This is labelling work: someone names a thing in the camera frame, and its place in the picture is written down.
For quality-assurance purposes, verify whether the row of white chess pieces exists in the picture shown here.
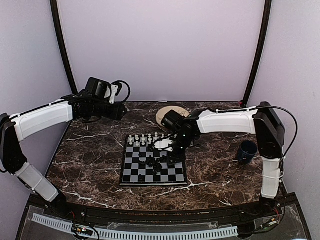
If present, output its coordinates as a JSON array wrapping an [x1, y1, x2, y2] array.
[[127, 132, 165, 147]]

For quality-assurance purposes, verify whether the pile of black chess pieces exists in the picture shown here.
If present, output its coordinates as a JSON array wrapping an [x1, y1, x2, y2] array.
[[138, 152, 168, 176]]

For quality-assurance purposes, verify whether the right black frame post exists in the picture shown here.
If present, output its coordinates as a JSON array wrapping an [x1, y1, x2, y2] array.
[[239, 0, 273, 108]]

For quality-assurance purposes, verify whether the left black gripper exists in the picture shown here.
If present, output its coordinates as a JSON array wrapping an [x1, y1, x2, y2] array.
[[91, 99, 127, 121]]

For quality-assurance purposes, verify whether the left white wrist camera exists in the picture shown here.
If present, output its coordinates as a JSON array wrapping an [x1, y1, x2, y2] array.
[[108, 84, 119, 104]]

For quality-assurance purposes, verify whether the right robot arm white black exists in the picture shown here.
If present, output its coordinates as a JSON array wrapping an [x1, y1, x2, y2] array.
[[153, 102, 285, 217]]

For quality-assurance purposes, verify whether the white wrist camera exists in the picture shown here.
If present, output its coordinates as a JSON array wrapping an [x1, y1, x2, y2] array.
[[108, 84, 119, 104], [153, 139, 174, 152]]

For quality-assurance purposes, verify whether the black white chess board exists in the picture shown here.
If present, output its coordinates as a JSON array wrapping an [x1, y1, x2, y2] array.
[[119, 133, 188, 187]]

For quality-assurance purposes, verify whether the beige bird painted plate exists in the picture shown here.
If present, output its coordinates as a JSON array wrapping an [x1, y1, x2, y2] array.
[[155, 105, 190, 126]]

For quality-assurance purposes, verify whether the black frame post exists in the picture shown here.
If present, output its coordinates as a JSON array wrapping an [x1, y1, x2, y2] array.
[[49, 0, 78, 95], [239, 0, 273, 108]]

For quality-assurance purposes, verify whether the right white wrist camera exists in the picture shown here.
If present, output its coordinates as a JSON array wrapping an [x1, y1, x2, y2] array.
[[153, 139, 174, 152]]

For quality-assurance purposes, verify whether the dark blue mug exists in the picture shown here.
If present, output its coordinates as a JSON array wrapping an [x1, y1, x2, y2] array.
[[236, 140, 258, 165]]

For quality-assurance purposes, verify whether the white slotted cable duct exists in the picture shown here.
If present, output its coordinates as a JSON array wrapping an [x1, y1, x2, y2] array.
[[31, 213, 239, 240]]

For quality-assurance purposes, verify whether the left black frame post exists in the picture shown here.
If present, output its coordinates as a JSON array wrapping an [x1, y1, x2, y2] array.
[[49, 0, 78, 95]]

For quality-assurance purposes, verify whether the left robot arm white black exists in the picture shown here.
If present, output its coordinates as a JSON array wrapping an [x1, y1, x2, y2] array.
[[0, 77, 131, 218]]

